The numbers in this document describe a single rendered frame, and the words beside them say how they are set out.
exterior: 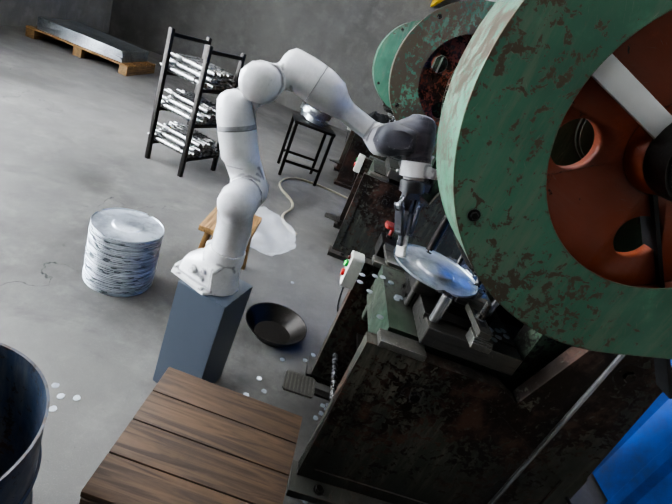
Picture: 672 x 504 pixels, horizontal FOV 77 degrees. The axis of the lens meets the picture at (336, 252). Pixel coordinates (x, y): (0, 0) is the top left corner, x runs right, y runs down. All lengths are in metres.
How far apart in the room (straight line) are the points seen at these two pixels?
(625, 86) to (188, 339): 1.33
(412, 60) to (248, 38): 5.69
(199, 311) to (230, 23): 6.97
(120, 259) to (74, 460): 0.80
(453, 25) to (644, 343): 1.91
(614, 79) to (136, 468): 1.17
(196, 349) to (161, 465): 0.51
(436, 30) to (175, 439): 2.21
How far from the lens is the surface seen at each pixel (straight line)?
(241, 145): 1.23
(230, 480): 1.12
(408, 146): 1.23
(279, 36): 7.91
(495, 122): 0.77
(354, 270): 1.59
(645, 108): 0.90
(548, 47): 0.79
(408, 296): 1.37
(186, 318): 1.49
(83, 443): 1.57
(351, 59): 7.80
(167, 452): 1.13
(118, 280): 2.02
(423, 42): 2.55
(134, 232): 1.99
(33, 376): 1.12
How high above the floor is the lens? 1.27
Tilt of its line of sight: 24 degrees down
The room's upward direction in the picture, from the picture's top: 24 degrees clockwise
